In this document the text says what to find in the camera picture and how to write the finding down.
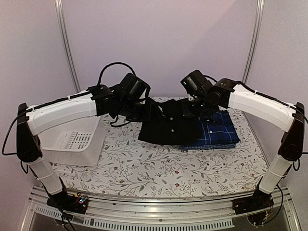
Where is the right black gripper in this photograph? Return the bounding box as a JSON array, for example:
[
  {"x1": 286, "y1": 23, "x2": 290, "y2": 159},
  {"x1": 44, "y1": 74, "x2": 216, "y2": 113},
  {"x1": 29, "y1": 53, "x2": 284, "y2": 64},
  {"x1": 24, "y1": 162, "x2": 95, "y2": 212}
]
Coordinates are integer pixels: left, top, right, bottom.
[{"x1": 181, "y1": 93, "x2": 214, "y2": 118}]

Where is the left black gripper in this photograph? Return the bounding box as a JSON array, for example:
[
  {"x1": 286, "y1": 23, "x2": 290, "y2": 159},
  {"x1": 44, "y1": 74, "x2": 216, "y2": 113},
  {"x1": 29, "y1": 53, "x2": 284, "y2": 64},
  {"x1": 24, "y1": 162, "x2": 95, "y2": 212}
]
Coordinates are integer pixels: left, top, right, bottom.
[{"x1": 118, "y1": 99, "x2": 154, "y2": 123}]

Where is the black long sleeve shirt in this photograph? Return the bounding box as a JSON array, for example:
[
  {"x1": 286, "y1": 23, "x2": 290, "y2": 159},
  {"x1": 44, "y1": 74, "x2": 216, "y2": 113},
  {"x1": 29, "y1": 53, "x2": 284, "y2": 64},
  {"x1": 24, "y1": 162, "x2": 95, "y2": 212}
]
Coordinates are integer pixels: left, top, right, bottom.
[{"x1": 138, "y1": 98, "x2": 203, "y2": 145}]

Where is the blue plaid shirt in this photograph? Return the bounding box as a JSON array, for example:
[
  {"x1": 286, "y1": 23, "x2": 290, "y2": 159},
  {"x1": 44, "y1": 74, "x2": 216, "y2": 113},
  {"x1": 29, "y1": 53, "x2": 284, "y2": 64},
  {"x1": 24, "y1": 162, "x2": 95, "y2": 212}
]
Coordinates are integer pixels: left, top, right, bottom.
[{"x1": 196, "y1": 110, "x2": 240, "y2": 146}]

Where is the blue checked shirt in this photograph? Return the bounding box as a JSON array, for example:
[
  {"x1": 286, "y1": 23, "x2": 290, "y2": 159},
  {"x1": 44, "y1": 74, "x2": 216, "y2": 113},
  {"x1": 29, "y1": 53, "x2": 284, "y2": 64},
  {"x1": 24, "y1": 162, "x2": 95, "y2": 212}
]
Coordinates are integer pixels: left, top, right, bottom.
[{"x1": 178, "y1": 143, "x2": 236, "y2": 152}]

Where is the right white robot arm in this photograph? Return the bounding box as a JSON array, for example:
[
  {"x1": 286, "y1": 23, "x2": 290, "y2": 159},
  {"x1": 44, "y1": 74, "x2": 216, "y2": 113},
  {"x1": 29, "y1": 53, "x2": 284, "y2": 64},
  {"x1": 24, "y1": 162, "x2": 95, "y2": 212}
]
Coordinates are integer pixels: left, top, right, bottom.
[{"x1": 181, "y1": 76, "x2": 306, "y2": 210}]

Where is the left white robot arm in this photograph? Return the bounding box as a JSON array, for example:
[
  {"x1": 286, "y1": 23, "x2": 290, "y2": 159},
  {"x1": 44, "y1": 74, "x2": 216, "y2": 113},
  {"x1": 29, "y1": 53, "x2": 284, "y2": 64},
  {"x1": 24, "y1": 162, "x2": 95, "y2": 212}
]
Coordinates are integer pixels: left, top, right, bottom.
[{"x1": 12, "y1": 70, "x2": 151, "y2": 209}]

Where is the floral patterned table cloth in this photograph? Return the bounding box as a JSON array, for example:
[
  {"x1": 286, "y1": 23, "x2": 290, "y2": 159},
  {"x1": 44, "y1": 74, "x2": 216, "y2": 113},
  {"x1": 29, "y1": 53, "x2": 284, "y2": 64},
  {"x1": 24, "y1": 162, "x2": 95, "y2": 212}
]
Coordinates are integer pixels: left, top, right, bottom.
[{"x1": 52, "y1": 109, "x2": 268, "y2": 198}]

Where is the white plastic basket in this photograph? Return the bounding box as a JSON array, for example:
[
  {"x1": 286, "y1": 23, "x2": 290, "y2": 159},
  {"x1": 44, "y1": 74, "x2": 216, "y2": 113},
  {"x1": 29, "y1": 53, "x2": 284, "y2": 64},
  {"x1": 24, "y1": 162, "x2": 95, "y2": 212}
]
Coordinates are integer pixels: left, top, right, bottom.
[{"x1": 39, "y1": 116, "x2": 105, "y2": 167}]

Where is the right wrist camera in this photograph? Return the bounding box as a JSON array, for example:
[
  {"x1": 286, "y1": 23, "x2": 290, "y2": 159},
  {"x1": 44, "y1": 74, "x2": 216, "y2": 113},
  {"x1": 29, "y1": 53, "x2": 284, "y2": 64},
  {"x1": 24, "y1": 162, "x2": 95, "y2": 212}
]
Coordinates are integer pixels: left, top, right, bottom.
[{"x1": 180, "y1": 70, "x2": 213, "y2": 97}]

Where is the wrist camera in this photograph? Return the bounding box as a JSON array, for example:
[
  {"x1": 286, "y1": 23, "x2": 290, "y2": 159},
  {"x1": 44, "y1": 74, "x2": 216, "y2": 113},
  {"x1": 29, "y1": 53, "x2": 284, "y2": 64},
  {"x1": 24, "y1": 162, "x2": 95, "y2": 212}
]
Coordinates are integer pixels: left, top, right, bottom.
[
  {"x1": 180, "y1": 70, "x2": 213, "y2": 97},
  {"x1": 119, "y1": 73, "x2": 151, "y2": 102}
]

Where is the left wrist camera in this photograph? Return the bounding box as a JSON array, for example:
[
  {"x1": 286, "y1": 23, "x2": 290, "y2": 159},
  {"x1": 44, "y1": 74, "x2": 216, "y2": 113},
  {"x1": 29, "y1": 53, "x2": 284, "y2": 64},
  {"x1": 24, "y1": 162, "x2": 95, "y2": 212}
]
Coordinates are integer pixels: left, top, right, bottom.
[{"x1": 119, "y1": 73, "x2": 151, "y2": 102}]

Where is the right aluminium frame post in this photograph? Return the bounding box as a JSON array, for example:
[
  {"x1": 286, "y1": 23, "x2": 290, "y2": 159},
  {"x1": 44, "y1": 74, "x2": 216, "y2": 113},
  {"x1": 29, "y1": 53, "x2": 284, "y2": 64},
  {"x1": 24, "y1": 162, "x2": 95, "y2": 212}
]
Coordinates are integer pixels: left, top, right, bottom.
[{"x1": 242, "y1": 0, "x2": 265, "y2": 84}]

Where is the aluminium frame post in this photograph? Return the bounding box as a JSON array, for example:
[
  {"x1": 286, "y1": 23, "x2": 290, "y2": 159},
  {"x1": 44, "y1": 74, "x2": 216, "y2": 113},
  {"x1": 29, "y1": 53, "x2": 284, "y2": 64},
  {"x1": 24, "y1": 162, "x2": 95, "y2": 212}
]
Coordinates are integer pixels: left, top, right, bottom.
[
  {"x1": 242, "y1": 0, "x2": 265, "y2": 84},
  {"x1": 54, "y1": 0, "x2": 81, "y2": 92}
]

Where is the aluminium front rail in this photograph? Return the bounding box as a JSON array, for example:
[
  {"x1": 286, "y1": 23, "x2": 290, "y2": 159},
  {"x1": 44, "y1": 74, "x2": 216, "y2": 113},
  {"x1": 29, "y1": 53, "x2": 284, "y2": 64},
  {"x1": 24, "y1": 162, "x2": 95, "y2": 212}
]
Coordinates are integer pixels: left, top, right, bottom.
[{"x1": 20, "y1": 186, "x2": 302, "y2": 231}]

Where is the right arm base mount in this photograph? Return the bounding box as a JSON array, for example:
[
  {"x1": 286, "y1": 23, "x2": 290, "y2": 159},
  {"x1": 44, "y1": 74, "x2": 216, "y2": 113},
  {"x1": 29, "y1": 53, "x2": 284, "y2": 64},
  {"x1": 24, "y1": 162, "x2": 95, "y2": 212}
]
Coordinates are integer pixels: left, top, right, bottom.
[{"x1": 232, "y1": 189, "x2": 274, "y2": 215}]

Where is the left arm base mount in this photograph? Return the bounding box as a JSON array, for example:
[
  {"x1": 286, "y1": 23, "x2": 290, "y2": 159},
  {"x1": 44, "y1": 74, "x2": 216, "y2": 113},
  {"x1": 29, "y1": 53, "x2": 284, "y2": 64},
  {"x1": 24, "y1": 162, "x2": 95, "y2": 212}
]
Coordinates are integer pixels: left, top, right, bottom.
[{"x1": 47, "y1": 192, "x2": 89, "y2": 214}]

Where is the left aluminium frame post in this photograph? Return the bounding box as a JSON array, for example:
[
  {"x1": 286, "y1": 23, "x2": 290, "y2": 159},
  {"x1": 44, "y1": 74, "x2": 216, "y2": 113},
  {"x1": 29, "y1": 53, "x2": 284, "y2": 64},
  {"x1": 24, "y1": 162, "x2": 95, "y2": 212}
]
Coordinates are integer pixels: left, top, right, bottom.
[{"x1": 54, "y1": 0, "x2": 81, "y2": 92}]

